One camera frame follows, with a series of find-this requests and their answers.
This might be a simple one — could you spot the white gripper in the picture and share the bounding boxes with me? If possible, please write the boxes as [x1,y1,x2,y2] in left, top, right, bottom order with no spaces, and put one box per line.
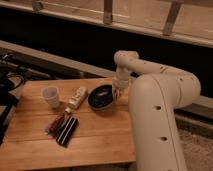
[112,67,131,100]

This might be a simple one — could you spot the dark ceramic bowl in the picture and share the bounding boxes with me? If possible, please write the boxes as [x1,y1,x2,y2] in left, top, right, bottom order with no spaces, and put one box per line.
[88,84,114,110]

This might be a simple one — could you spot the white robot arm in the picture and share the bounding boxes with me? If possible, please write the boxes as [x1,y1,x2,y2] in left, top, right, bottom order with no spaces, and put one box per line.
[113,50,201,171]

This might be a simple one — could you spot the white tube bottle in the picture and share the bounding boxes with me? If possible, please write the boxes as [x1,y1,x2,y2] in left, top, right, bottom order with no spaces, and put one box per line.
[65,86,88,113]

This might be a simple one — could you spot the black white striped case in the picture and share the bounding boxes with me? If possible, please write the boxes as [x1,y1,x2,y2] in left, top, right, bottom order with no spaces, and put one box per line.
[56,117,78,146]

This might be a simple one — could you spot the translucent plastic cup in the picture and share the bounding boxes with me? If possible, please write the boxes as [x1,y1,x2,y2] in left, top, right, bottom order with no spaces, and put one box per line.
[42,86,60,108]

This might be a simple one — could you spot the black cables and equipment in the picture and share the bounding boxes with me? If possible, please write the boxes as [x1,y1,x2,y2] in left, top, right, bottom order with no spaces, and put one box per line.
[0,51,27,144]

